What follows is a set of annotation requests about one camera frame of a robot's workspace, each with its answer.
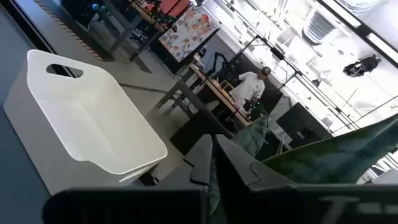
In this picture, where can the person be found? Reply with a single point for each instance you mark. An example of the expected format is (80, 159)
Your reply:
(250, 87)

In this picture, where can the black ceiling spotlight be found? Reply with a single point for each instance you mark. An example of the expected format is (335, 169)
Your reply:
(360, 66)

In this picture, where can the grey-legged desk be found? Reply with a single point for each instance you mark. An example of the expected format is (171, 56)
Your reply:
(126, 32)

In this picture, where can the black monitor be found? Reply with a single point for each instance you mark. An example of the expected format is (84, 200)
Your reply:
(298, 124)

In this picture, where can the black background robot arm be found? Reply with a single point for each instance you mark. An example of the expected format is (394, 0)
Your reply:
(217, 63)

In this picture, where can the blue-grey table mat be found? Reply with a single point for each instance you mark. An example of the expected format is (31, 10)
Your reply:
(15, 155)

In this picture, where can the white plastic bin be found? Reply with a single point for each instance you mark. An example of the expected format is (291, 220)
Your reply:
(93, 124)

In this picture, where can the wooden workbench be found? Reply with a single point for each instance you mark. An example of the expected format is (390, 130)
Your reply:
(217, 93)

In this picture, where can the black panel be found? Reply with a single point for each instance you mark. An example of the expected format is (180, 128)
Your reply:
(199, 130)

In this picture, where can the black aluminium table frame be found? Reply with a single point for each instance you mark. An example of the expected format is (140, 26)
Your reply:
(31, 26)

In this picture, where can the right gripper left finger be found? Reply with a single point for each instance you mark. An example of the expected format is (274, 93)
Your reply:
(192, 168)

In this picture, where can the floral patterned cloth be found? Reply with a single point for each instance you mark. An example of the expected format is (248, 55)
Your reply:
(186, 34)

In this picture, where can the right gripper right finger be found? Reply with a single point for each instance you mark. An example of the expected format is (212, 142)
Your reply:
(236, 168)

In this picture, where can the black backdrop board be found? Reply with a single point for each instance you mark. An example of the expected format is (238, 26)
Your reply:
(273, 93)

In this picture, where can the green snake plant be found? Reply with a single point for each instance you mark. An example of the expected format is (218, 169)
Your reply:
(335, 155)

